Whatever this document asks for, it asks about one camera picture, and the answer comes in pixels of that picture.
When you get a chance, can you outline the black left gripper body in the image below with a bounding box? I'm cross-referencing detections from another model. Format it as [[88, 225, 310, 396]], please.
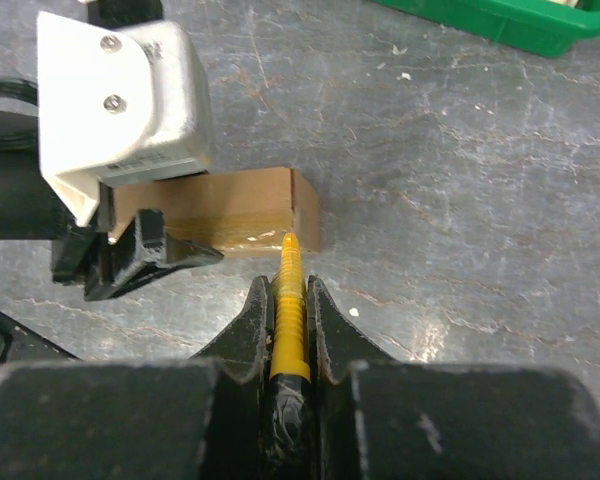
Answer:
[[0, 110, 114, 284]]

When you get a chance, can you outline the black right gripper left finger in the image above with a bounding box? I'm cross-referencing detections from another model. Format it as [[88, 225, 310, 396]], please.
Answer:
[[192, 276, 272, 384]]

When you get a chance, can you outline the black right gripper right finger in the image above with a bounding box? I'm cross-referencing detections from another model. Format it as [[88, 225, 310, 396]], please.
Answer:
[[308, 275, 399, 385]]

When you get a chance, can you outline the brown cardboard express box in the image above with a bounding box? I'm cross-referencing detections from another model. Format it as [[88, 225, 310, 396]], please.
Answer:
[[109, 167, 321, 258]]

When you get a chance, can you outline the green plastic tray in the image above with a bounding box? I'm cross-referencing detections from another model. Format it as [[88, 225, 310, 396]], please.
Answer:
[[380, 0, 600, 58]]

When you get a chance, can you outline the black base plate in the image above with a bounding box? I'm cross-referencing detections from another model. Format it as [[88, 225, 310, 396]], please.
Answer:
[[0, 311, 78, 366]]

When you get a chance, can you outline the yellow utility knife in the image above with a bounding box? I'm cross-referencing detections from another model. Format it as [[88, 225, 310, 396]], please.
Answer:
[[261, 233, 311, 479]]

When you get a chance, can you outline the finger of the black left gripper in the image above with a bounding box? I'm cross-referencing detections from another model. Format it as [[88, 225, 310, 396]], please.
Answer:
[[84, 209, 224, 301]]

